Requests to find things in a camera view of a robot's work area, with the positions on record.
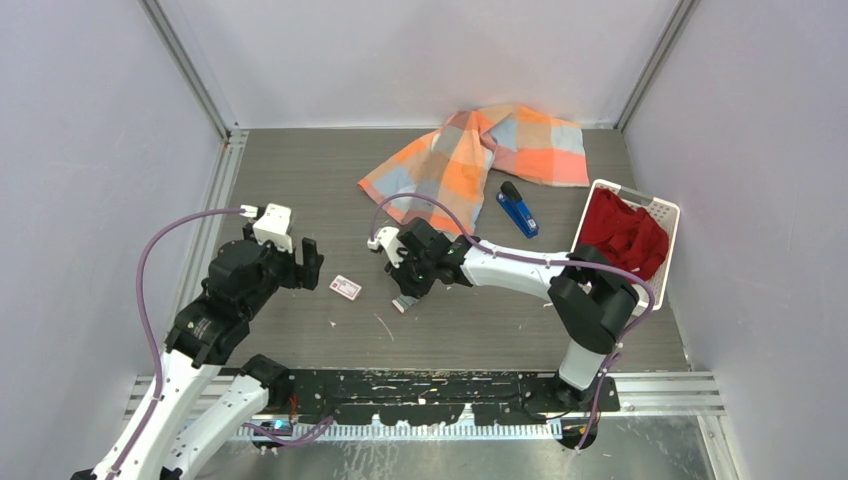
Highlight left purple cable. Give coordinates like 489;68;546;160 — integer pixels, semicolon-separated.
102;206;336;480

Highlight red white staple box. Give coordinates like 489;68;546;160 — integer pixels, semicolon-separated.
329;275;362;301

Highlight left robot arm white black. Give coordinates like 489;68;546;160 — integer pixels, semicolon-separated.
73;226;324;479

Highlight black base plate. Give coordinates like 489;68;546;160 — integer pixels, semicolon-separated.
262;369;620;427

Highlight staple box tray with staples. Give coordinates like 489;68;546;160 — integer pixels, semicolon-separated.
391;295;419;313

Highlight orange checkered cloth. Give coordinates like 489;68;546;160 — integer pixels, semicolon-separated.
358;104;590;234

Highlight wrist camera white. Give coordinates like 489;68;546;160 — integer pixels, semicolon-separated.
367;227;408;268
240;203;294;253

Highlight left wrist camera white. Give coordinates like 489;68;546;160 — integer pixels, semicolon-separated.
240;203;294;253

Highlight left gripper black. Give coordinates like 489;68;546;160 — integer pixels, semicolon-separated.
242;222;322;317

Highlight aluminium slotted rail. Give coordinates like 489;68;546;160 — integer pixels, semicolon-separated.
231;422;564;443

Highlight red cloth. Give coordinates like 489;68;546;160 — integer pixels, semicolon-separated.
577;189;670;281

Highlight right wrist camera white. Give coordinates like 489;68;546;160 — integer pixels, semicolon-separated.
367;227;408;268

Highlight blue stapler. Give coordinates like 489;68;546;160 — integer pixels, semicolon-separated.
496;181;539;238

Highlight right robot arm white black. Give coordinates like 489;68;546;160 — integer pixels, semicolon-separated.
368;218;640;411

